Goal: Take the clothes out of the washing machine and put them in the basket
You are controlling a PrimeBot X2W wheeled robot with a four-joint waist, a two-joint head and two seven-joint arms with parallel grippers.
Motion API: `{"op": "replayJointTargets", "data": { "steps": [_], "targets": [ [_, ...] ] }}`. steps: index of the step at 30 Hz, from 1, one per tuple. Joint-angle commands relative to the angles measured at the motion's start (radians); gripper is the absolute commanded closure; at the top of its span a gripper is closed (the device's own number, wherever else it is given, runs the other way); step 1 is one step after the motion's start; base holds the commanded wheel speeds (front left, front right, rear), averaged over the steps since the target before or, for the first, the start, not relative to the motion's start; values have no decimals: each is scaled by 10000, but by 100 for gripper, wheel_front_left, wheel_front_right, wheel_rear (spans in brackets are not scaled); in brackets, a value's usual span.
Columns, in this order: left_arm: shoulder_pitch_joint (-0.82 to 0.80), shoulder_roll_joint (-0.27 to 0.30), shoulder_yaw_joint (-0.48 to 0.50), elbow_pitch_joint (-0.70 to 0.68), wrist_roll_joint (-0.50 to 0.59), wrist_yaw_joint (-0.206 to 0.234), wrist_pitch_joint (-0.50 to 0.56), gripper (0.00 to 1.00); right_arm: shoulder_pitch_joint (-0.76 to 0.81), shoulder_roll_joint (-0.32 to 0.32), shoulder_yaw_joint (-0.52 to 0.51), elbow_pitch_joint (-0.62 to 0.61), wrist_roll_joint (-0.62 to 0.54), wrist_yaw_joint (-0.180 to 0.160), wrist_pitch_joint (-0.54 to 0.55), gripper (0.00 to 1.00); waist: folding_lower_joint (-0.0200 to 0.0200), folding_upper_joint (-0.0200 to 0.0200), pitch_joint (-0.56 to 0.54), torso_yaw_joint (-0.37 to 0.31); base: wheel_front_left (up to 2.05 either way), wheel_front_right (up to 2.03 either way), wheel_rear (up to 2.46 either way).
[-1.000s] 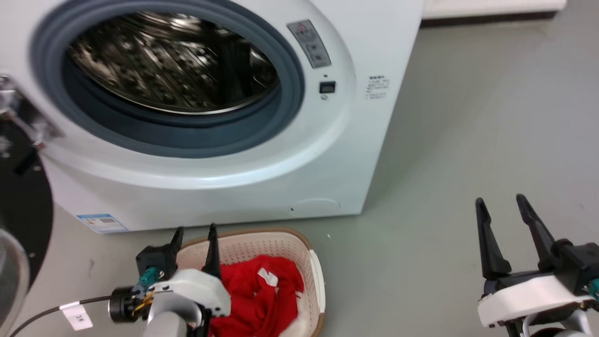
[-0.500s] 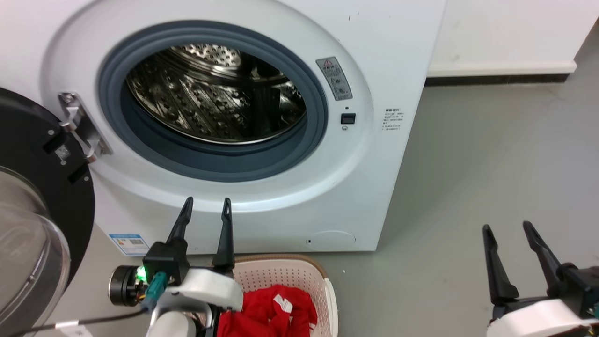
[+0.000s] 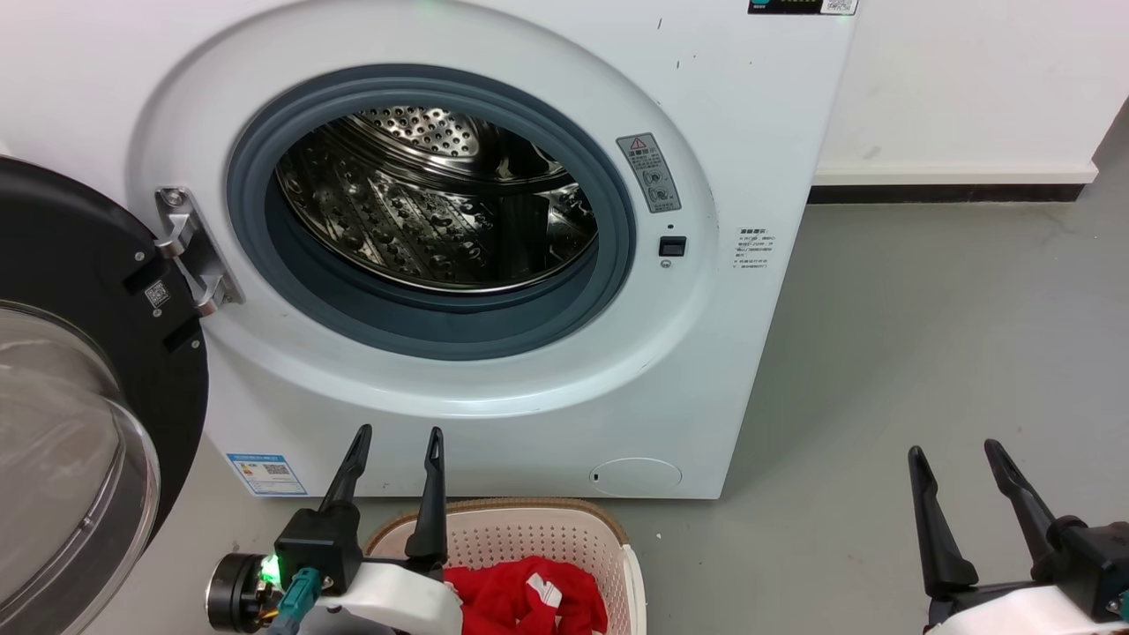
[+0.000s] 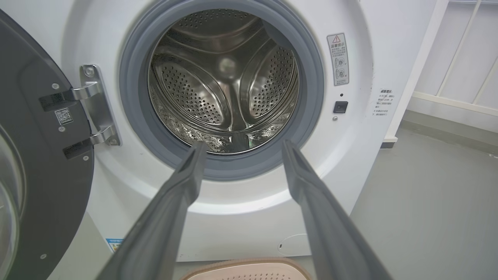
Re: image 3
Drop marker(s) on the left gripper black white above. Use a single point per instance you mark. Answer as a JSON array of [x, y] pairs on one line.
[[322, 542]]

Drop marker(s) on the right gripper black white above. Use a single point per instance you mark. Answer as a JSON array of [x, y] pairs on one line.
[[1089, 564]]

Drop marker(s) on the red and white garment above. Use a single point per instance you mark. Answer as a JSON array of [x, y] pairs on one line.
[[520, 600]]

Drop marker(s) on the cream plastic laundry basket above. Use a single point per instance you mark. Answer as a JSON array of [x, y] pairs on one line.
[[547, 538]]

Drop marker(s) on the stainless steel washing machine drum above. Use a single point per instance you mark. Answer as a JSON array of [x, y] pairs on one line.
[[414, 212]]

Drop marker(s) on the black washer door with glass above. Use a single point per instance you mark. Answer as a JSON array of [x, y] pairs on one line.
[[62, 441]]

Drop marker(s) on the blue energy label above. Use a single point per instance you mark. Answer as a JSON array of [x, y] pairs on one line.
[[266, 474]]

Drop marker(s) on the grey rubber door gasket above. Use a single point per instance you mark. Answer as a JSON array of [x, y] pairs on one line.
[[441, 326]]

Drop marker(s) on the round drain filter cover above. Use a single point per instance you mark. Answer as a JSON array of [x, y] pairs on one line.
[[635, 476]]

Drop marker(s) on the small QR sticker on door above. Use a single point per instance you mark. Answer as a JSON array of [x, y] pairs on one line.
[[157, 294]]

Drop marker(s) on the metal door hinge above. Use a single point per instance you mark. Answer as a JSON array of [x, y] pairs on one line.
[[196, 251]]

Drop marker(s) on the white and black baseboard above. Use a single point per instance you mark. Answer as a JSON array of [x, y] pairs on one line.
[[953, 181]]

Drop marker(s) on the small printed text sticker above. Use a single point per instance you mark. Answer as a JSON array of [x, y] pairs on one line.
[[754, 247]]

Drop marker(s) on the grey warning sticker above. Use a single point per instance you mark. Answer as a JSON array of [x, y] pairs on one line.
[[648, 172]]

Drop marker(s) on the white front-load washing machine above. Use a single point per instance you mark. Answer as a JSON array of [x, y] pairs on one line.
[[750, 132]]

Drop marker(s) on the black QR code label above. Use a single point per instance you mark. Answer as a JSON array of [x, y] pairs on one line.
[[803, 5]]

